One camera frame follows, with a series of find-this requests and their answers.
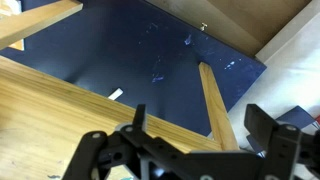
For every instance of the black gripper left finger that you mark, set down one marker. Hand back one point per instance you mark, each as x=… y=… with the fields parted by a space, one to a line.
x=90 y=150

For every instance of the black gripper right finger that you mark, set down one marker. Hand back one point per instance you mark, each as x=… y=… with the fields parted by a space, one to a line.
x=283 y=146

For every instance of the white tape strip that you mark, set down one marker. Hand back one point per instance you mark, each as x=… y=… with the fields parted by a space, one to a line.
x=115 y=94

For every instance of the light wooden table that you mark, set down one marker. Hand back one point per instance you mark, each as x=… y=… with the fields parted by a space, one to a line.
x=216 y=110

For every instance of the navy blue rug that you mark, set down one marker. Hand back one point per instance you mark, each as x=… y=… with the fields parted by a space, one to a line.
x=133 y=60

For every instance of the small metal floor stopper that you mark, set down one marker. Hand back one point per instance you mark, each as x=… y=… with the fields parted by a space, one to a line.
x=203 y=26

